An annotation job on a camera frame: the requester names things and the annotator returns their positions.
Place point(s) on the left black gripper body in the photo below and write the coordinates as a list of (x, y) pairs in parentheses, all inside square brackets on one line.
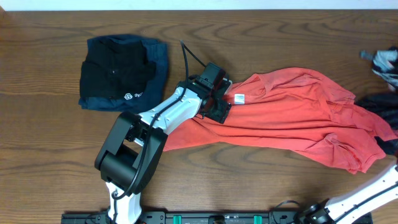
[(222, 109)]

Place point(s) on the red t-shirt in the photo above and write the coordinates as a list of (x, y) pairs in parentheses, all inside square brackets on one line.
[(296, 109)]

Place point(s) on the black patterned garment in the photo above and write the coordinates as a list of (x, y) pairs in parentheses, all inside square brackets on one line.
[(384, 65)]

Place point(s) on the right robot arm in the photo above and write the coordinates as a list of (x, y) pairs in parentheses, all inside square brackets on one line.
[(349, 207)]

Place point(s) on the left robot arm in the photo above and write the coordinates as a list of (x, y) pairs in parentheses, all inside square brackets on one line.
[(132, 150)]

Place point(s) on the navy blue folded garment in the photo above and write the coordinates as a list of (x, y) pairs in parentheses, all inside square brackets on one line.
[(156, 52)]

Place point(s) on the black folded polo shirt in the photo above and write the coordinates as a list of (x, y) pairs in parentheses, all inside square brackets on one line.
[(112, 70)]

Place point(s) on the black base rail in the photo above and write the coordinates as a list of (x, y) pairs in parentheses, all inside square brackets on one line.
[(282, 217)]

